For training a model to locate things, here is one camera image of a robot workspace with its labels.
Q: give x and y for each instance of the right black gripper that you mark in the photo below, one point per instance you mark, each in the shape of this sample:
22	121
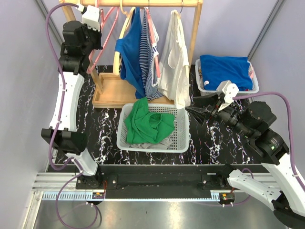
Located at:
209	110

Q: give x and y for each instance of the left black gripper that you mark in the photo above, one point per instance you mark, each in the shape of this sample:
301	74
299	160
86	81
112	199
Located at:
96	34

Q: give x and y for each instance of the grey tank top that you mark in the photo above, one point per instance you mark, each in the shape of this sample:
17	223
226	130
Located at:
163	145

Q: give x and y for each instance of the green tank top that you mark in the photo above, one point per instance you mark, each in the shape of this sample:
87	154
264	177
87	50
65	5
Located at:
144	126

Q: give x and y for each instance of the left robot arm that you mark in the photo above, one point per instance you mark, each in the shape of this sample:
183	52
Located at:
62	135

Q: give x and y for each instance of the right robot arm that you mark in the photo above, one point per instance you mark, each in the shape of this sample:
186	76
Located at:
287	202

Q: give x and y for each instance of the white tank top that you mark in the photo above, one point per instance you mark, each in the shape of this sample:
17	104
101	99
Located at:
173	83

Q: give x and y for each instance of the cream wooden hanger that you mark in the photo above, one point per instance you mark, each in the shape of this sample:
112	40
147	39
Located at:
125	28

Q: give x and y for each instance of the cream hanger under white top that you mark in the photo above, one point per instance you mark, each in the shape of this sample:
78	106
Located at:
181	42

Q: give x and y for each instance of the blue tank top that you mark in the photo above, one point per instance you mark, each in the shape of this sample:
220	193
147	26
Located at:
130	70

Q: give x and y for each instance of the blue white striped top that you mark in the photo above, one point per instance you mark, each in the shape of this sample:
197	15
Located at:
146	61

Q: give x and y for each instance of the pink hanger under striped top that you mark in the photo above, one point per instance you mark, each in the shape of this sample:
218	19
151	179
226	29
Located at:
153	40

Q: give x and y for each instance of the white basket with clothes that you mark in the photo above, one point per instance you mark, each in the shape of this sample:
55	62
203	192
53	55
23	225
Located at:
204	92

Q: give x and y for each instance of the blue folded cloth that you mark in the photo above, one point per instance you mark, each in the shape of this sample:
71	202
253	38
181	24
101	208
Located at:
217	69

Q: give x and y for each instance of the white plastic basket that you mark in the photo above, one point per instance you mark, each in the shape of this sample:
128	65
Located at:
180	136

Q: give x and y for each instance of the wooden clothes rack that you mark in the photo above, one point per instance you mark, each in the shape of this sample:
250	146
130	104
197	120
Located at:
111	91

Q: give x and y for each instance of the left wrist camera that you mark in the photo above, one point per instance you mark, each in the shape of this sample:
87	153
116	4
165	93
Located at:
91	17

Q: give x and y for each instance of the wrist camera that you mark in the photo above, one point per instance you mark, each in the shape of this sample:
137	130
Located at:
91	17
226	92

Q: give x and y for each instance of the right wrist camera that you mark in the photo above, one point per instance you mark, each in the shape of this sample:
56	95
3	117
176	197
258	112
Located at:
226	92

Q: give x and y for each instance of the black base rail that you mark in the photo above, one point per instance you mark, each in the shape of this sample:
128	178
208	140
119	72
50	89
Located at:
158	181

